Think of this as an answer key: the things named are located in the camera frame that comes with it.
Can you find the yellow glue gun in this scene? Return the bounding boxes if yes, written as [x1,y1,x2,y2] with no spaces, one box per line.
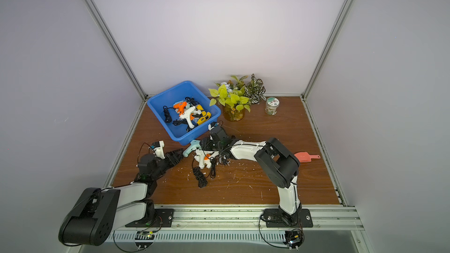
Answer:
[193,104,212,125]

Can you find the striped dark leaf plant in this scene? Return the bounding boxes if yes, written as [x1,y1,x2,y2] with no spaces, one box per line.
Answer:
[245,74,266,104]

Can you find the aluminium front rail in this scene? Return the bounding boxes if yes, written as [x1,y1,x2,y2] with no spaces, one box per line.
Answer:
[105,205,364,248]

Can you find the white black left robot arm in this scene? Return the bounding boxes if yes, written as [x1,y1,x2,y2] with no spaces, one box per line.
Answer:
[58,149,184,247]

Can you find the white orange glue gun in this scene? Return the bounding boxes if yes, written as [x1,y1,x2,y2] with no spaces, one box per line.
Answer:
[194,149,219,169]

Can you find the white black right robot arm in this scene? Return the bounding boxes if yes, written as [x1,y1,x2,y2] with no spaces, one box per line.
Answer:
[204,124,301,219]

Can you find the small clear glass jar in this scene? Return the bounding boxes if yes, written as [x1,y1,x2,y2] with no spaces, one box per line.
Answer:
[265,97,280,115]

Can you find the mint glue gun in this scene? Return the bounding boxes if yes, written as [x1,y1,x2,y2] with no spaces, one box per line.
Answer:
[183,139,202,158]

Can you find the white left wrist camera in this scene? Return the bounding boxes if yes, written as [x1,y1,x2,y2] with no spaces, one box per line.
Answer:
[150,141,165,159]

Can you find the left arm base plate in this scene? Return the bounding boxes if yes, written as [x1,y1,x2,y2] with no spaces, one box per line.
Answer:
[125,208,175,228]

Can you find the black coiled power cable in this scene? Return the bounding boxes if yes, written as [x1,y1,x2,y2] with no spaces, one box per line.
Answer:
[190,157,209,189]

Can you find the green leafy potted plant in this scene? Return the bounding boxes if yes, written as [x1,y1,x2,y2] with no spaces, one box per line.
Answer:
[208,76,251,122]

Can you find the blue plastic storage box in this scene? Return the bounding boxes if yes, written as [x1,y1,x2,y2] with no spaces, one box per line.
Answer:
[147,81,221,146]

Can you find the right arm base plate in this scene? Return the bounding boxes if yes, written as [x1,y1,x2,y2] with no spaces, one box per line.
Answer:
[262,208,314,228]

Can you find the pink plastic scoop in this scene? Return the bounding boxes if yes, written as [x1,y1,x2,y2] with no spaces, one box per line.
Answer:
[295,152,321,163]

